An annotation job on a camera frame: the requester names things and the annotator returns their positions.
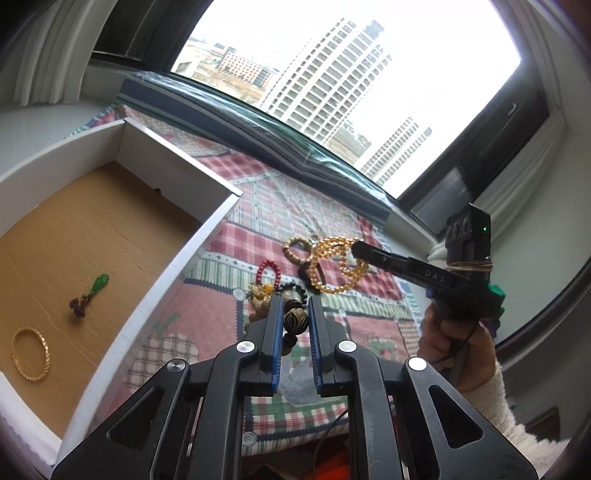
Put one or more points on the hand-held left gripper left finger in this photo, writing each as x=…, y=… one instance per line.
x=277, y=341

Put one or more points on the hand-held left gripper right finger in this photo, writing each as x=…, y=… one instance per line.
x=315, y=341

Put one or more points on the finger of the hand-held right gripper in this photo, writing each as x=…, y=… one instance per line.
x=383, y=261

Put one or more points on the white cardboard box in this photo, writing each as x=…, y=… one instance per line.
x=161, y=152

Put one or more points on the person's right forearm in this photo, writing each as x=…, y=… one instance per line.
x=508, y=415

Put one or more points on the person's right hand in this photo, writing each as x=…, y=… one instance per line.
x=471, y=360

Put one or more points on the grey window vent panel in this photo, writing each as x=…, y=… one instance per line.
x=441, y=198

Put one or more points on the white curtain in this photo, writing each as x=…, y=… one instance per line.
x=521, y=175
x=51, y=50

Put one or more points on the plaid patchwork blanket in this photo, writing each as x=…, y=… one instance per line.
x=277, y=198

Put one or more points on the orange cloth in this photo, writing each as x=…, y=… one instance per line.
x=334, y=464

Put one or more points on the dark striped cushion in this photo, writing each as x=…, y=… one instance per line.
x=277, y=134

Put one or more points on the green pendant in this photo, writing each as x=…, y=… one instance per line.
x=99, y=282

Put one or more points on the window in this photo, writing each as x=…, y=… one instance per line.
x=415, y=60

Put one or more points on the gold bangle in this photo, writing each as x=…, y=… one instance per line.
x=45, y=356

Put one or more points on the dark roller blind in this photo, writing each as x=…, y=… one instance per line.
x=147, y=27

